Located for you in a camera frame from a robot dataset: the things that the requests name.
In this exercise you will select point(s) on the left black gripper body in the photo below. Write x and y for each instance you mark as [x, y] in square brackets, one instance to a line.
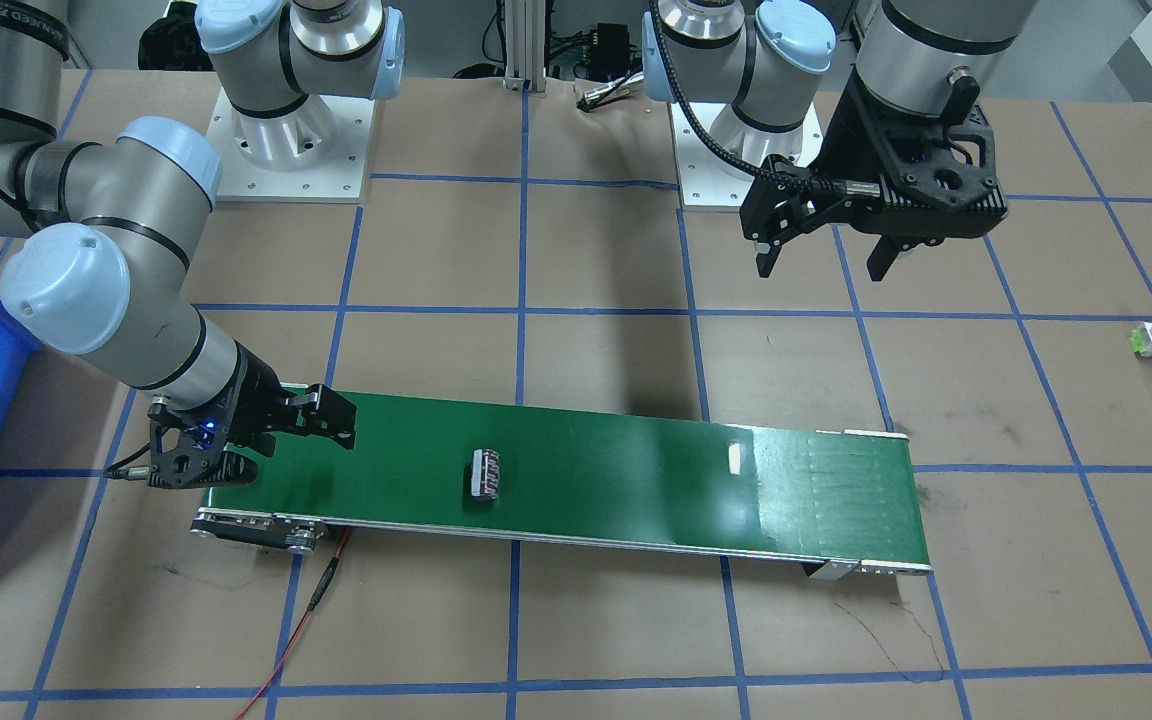
[857, 143]

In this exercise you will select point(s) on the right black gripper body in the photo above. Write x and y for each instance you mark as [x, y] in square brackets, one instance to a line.
[254, 397]

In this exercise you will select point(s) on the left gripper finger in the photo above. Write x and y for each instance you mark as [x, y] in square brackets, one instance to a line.
[887, 250]
[767, 253]

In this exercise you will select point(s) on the black capacitor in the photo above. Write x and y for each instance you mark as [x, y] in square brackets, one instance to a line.
[484, 480]

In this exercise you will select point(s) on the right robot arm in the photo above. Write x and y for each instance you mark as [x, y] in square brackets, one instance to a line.
[110, 230]

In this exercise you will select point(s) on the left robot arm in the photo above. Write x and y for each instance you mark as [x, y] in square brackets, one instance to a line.
[745, 80]

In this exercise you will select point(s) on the green conveyor belt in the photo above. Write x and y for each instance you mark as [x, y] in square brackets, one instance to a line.
[839, 502]

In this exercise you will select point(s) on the aluminium frame post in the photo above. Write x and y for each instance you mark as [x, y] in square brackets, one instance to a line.
[525, 45]

